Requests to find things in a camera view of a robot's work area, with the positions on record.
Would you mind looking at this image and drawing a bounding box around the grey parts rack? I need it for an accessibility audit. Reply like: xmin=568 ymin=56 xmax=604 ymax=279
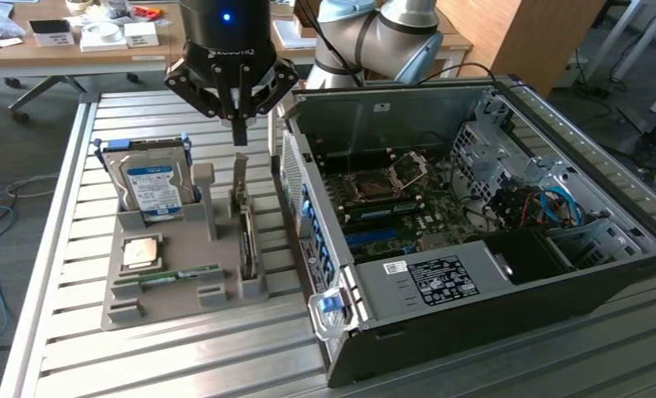
xmin=100 ymin=163 xmax=271 ymax=332

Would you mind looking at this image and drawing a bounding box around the orange plastic object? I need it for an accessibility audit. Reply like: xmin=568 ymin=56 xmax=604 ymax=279
xmin=130 ymin=4 xmax=167 ymax=22

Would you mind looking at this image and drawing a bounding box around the white box with black lid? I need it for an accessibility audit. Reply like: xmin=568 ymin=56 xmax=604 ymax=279
xmin=27 ymin=18 xmax=78 ymax=48

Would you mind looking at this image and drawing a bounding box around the wooden desk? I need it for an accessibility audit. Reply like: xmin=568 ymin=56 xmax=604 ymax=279
xmin=0 ymin=0 xmax=476 ymax=80

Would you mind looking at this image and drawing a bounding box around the silver socket cover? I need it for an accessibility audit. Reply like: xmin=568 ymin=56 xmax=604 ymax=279
xmin=387 ymin=151 xmax=432 ymax=188

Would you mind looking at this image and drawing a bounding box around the blue disk wire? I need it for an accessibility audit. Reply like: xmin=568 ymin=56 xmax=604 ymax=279
xmin=536 ymin=186 xmax=584 ymax=228

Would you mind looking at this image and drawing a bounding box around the wooden cabinet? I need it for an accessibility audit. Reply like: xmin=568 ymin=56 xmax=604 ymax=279
xmin=432 ymin=0 xmax=608 ymax=97

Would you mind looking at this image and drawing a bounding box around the grey power supply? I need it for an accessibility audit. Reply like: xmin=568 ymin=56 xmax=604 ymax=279
xmin=354 ymin=242 xmax=515 ymax=323

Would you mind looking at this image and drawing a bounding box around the green motherboard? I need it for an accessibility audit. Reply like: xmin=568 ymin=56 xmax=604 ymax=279
xmin=322 ymin=148 xmax=487 ymax=260

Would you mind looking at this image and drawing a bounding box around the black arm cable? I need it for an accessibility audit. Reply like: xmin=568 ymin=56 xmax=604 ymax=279
xmin=296 ymin=0 xmax=367 ymax=88

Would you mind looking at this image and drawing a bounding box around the white paper stack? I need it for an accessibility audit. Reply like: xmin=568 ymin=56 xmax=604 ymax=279
xmin=271 ymin=18 xmax=319 ymax=51

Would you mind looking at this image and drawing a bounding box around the grey floor cable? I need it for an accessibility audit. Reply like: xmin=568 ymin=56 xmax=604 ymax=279
xmin=0 ymin=172 xmax=62 ymax=199

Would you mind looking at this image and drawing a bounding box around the green RAM stick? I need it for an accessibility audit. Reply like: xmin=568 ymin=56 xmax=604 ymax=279
xmin=348 ymin=200 xmax=422 ymax=221
xmin=112 ymin=264 xmax=223 ymax=288

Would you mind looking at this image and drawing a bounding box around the blue case latch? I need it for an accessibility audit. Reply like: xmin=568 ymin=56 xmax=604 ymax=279
xmin=315 ymin=292 xmax=344 ymax=317

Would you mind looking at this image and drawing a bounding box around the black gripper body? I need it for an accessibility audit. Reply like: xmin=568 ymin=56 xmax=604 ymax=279
xmin=179 ymin=0 xmax=279 ymax=90

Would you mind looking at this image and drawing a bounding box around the CPU socket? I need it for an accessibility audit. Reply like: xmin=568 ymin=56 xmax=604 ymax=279
xmin=348 ymin=168 xmax=399 ymax=203

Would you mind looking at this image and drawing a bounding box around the black case power cable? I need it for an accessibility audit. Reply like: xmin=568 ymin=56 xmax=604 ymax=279
xmin=436 ymin=61 xmax=506 ymax=90

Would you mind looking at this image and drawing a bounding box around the silver drive cage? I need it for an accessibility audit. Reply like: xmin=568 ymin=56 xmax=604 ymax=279
xmin=450 ymin=120 xmax=587 ymax=233

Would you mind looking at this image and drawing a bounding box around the flat white box with roll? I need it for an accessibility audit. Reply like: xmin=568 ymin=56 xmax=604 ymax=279
xmin=78 ymin=22 xmax=130 ymax=54

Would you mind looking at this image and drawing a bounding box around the black open PC case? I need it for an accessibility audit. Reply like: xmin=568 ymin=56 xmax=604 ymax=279
xmin=268 ymin=74 xmax=656 ymax=389

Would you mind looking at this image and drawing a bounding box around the black graphics card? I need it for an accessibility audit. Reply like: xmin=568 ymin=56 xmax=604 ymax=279
xmin=228 ymin=152 xmax=263 ymax=283

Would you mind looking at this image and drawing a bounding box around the silver CPU chip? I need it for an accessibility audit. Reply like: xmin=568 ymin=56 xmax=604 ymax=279
xmin=122 ymin=238 xmax=160 ymax=269

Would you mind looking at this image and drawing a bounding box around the hard disk in blue carrier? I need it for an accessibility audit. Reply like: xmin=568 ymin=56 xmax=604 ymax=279
xmin=94 ymin=133 xmax=203 ymax=221

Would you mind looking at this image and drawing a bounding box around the small white box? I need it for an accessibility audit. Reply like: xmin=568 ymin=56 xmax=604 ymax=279
xmin=122 ymin=21 xmax=159 ymax=49

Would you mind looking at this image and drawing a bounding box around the red disk wire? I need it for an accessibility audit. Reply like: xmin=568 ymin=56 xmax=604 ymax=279
xmin=518 ymin=190 xmax=562 ymax=228

